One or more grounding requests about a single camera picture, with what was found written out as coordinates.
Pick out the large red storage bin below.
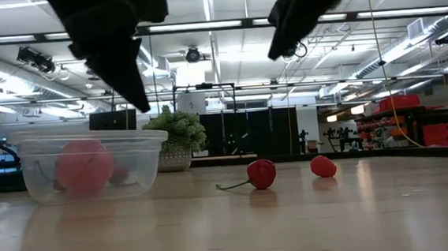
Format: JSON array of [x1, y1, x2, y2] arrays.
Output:
[[421, 122, 448, 148], [378, 94, 421, 113]]

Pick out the black aluminium table frame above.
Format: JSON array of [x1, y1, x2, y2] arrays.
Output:
[[189, 140, 448, 178]]

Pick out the black partition panels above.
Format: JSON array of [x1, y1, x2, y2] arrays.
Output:
[[198, 106, 301, 162]]

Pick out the small pink-red strawberry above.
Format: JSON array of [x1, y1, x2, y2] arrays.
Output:
[[309, 153, 338, 179]]

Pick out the dark green folded cloth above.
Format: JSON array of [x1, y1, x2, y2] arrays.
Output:
[[0, 170, 28, 193]]

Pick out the plain pink ball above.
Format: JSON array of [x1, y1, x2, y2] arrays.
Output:
[[53, 137, 117, 198]]

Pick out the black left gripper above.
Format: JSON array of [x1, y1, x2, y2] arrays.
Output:
[[44, 0, 175, 119]]

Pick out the thin black hanging cable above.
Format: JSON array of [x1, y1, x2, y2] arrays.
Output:
[[147, 33, 162, 115]]

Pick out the hanging grey-yellow cable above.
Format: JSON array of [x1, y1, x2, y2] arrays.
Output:
[[364, 0, 425, 152]]

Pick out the round black ceiling fixture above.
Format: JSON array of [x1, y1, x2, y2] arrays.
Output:
[[185, 46, 203, 64]]

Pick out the black shelf with red items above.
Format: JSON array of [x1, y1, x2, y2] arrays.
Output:
[[355, 103, 448, 153]]

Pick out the clear plastic tupperware container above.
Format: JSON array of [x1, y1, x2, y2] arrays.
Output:
[[9, 121, 174, 208]]

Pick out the red cherry with stem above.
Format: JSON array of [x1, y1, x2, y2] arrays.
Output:
[[214, 158, 278, 194]]

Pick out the black rectangular box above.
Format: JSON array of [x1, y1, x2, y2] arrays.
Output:
[[87, 108, 138, 134]]

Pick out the green potted plant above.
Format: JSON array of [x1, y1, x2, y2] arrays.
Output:
[[140, 102, 211, 174]]

